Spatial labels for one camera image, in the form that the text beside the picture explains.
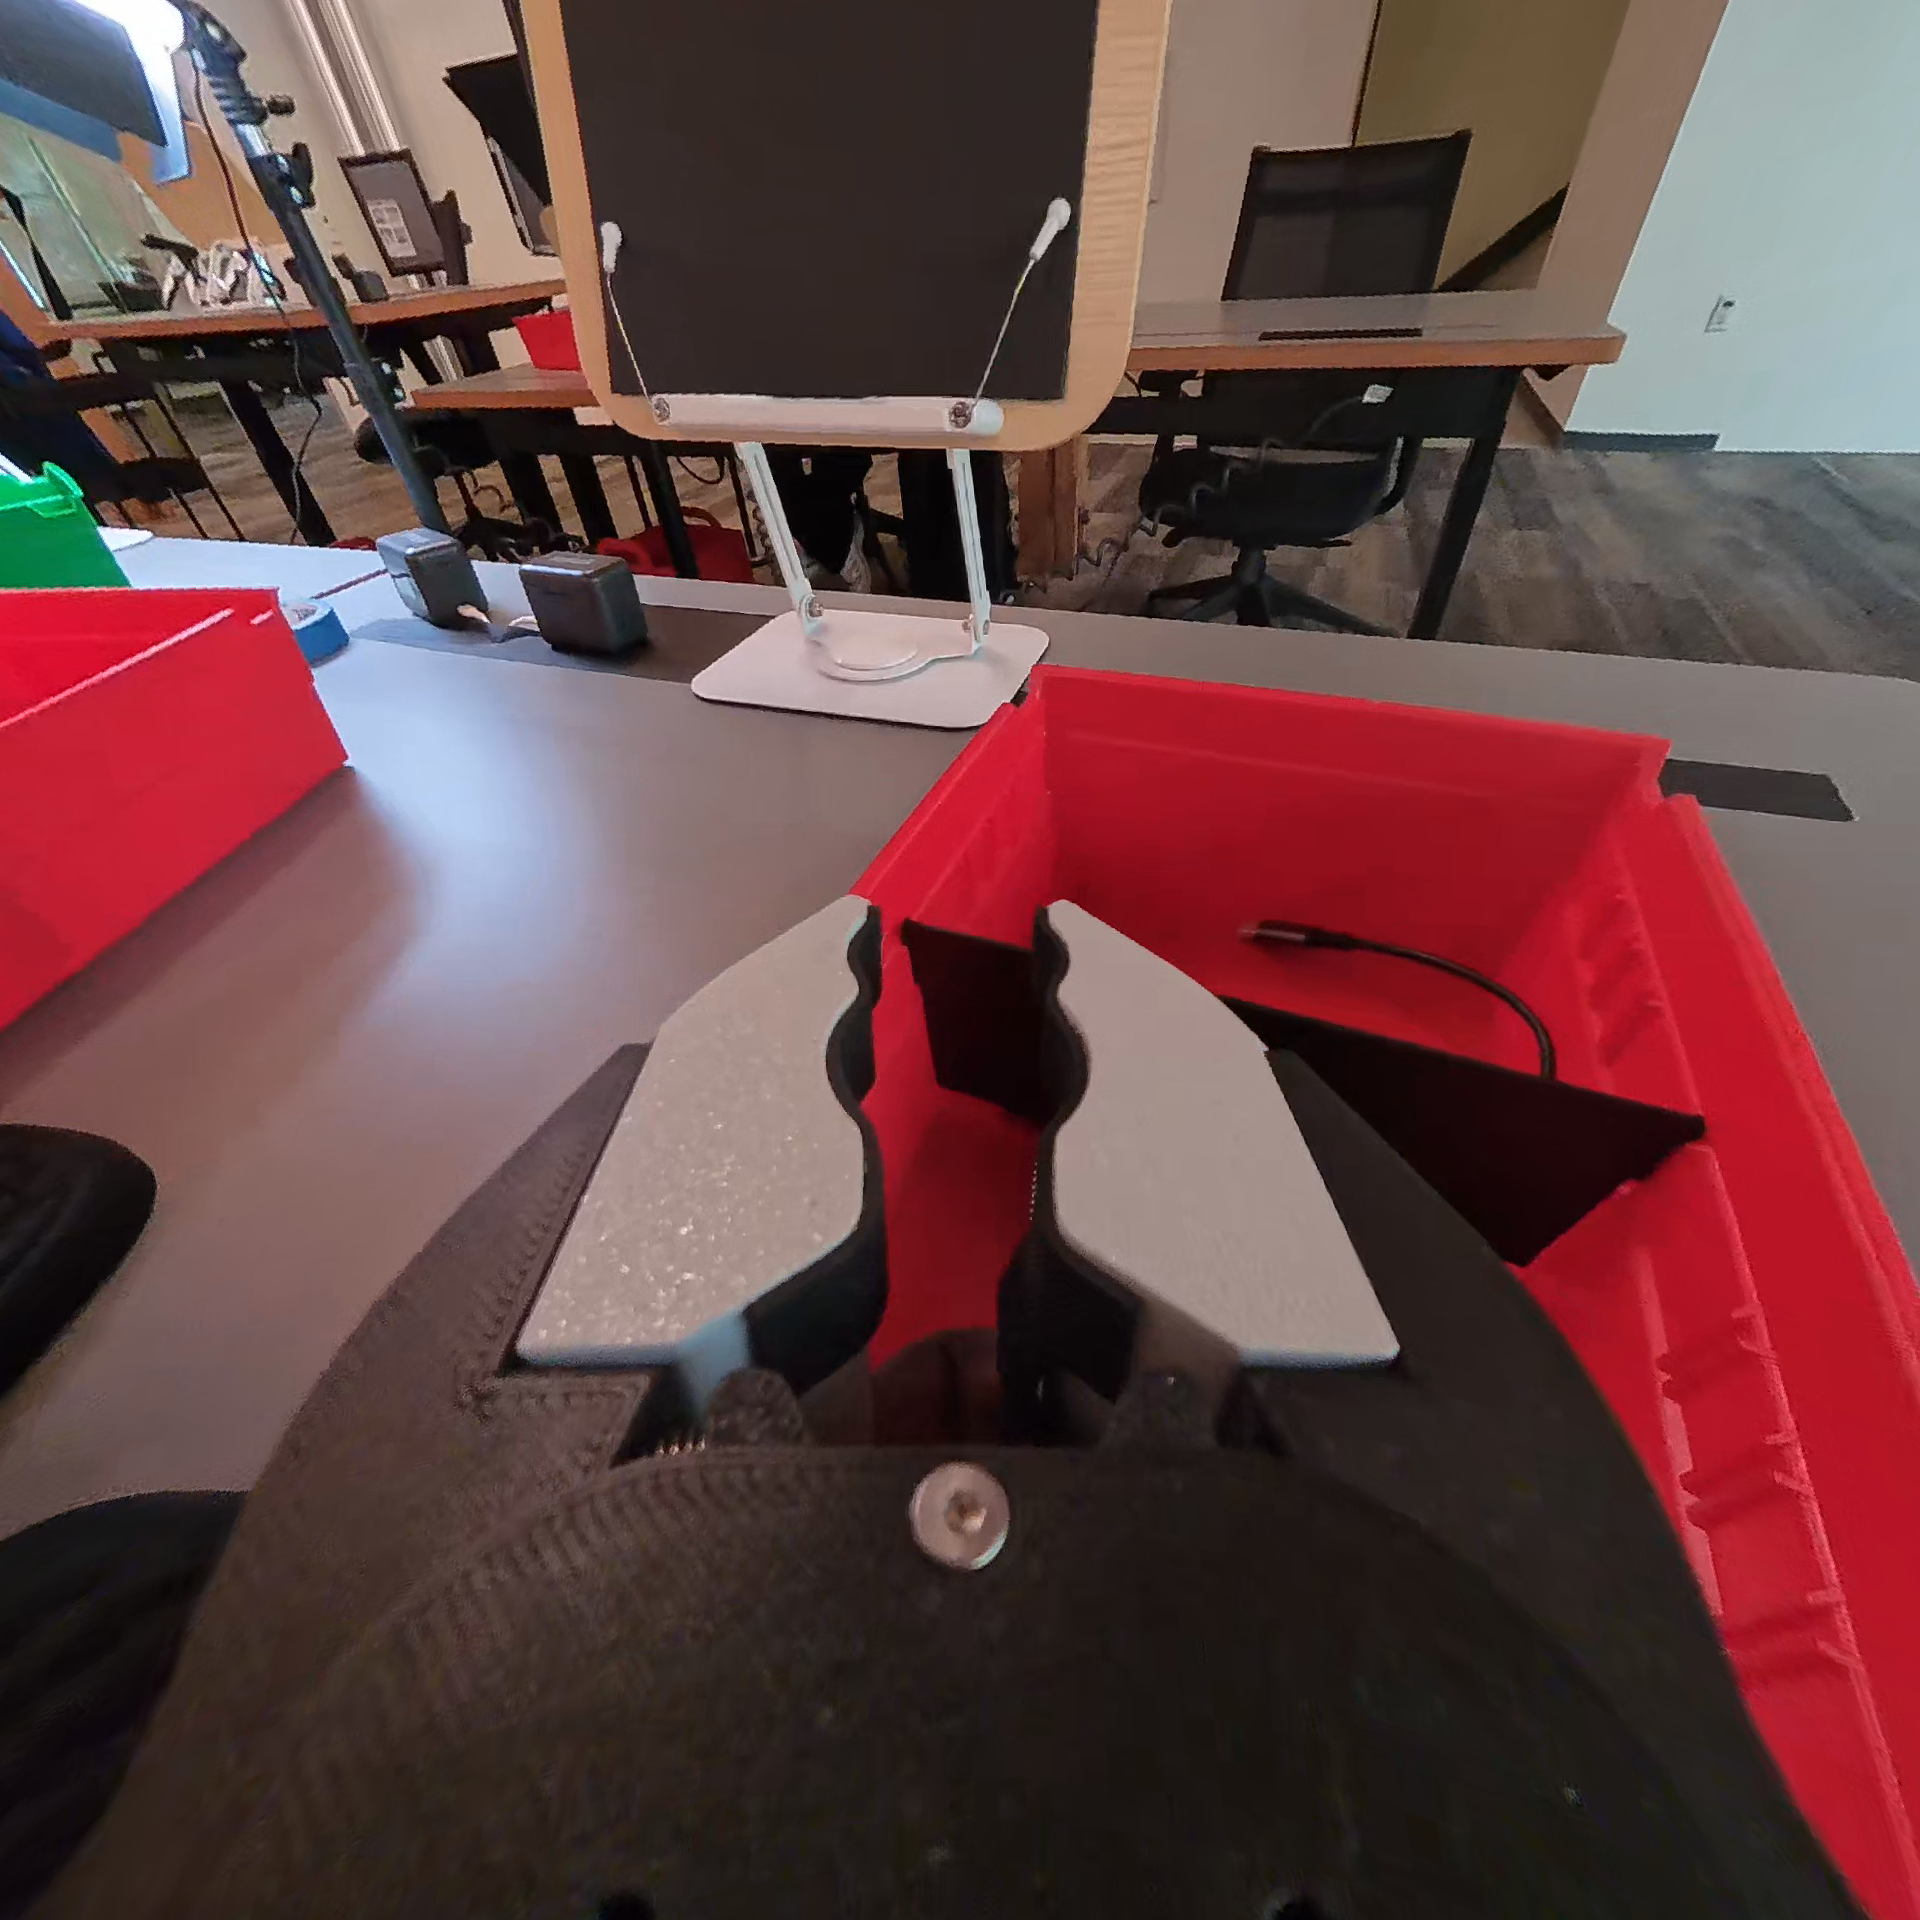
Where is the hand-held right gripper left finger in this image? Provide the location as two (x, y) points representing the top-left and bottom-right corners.
(511, 894), (892, 1434)

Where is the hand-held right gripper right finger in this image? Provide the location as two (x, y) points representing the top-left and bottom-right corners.
(997, 899), (1408, 1427)

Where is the black cable orange plug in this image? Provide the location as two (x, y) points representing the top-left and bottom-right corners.
(1237, 916), (1562, 1085)

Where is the red divided plastic bin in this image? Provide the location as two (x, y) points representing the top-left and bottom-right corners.
(858, 663), (1920, 1920)

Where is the black bin divider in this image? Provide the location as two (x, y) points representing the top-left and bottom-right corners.
(902, 916), (1706, 1269)

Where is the white metal stand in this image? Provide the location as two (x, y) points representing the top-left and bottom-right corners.
(647, 390), (1050, 734)

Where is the black tape strip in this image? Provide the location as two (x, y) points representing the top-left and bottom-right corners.
(1656, 759), (1858, 823)
(352, 607), (791, 681)

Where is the grey power adapter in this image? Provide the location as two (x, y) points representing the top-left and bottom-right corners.
(376, 528), (492, 635)
(517, 551), (649, 656)

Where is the black wrist rest pad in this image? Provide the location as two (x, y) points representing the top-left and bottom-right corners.
(0, 1124), (161, 1399)

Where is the long wooden desk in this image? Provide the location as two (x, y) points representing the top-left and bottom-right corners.
(1082, 288), (1628, 642)

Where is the green plastic bin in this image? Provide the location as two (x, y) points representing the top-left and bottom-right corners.
(0, 462), (132, 593)

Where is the black tripod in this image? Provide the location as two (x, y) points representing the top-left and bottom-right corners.
(165, 0), (449, 536)

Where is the black office chair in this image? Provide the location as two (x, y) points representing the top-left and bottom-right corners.
(1136, 130), (1477, 635)

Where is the black desk monitor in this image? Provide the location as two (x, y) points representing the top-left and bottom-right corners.
(336, 146), (449, 276)

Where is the studio light panel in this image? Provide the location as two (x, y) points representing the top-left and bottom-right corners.
(0, 0), (197, 188)

